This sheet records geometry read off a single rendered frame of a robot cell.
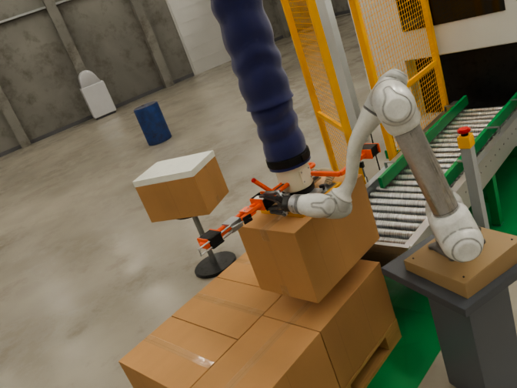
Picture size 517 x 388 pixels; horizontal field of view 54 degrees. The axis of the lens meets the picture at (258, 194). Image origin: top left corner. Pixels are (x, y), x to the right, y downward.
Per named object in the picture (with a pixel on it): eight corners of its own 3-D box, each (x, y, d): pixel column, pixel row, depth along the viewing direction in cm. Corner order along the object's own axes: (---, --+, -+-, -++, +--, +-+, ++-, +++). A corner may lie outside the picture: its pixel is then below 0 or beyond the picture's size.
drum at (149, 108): (145, 144, 1033) (130, 109, 1005) (168, 134, 1050) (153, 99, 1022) (151, 147, 988) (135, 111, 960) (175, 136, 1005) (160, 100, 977)
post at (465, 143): (488, 275, 323) (461, 132, 286) (499, 277, 318) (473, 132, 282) (485, 282, 319) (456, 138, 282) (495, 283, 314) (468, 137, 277)
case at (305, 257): (323, 231, 308) (305, 173, 293) (380, 238, 279) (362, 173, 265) (260, 289, 272) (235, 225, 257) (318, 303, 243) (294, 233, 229)
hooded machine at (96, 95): (115, 110, 1694) (94, 66, 1638) (118, 111, 1633) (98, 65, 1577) (92, 119, 1669) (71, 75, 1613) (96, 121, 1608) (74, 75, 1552)
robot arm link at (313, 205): (294, 215, 218) (313, 217, 228) (322, 219, 207) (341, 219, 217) (296, 191, 219) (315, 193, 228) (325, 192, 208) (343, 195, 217)
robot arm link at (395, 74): (359, 100, 204) (362, 108, 191) (384, 60, 197) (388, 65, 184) (386, 115, 205) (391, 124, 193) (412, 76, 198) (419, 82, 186)
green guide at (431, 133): (457, 105, 462) (455, 95, 459) (468, 103, 455) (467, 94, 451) (371, 188, 365) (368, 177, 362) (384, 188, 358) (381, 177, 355)
